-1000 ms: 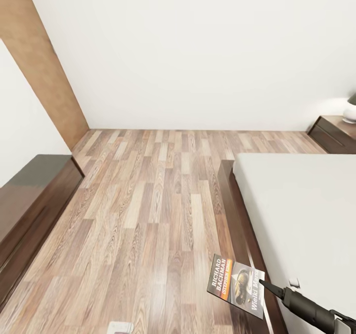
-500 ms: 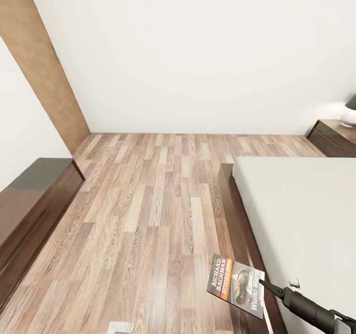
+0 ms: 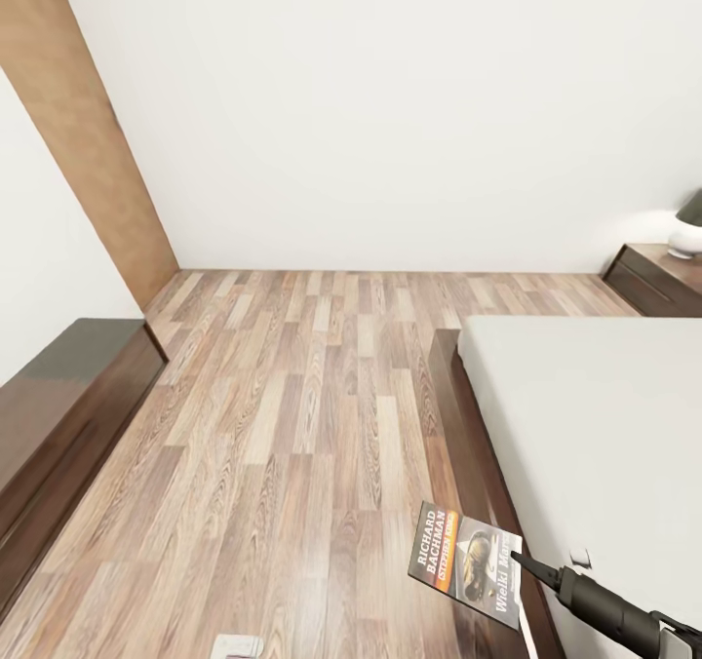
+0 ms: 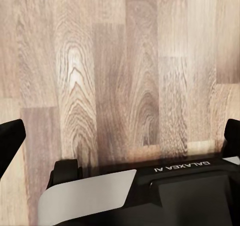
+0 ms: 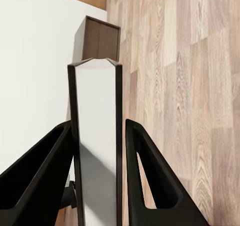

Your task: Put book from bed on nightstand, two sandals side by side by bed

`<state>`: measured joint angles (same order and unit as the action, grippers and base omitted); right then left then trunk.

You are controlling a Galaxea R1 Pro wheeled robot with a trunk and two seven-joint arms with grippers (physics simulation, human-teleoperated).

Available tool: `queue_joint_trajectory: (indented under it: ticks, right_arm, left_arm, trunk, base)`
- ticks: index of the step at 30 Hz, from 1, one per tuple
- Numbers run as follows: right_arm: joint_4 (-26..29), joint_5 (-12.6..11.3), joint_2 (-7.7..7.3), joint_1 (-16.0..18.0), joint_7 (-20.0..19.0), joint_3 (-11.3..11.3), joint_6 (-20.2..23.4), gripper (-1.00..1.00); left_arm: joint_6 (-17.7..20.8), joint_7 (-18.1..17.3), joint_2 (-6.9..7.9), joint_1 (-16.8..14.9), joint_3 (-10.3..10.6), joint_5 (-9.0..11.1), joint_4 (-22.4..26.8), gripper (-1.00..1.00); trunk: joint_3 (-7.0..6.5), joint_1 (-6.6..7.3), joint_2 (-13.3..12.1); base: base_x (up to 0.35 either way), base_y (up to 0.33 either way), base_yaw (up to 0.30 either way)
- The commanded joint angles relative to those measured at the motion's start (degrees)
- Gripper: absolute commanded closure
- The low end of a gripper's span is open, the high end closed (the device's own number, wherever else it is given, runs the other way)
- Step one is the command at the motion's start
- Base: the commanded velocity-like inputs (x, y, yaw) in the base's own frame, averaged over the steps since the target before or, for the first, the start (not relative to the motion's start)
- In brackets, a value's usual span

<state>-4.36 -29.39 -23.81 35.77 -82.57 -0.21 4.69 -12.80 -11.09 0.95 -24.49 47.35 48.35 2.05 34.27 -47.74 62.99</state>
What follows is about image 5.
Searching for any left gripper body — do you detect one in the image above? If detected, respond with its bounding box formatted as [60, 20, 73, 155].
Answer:
[59, 180, 77, 209]

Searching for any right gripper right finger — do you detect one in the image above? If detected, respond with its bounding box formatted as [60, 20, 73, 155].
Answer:
[125, 119, 210, 226]

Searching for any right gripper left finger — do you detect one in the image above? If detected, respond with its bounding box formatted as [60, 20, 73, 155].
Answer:
[0, 120, 74, 226]

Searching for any hardback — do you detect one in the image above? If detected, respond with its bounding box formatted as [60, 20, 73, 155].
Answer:
[67, 58, 123, 226]

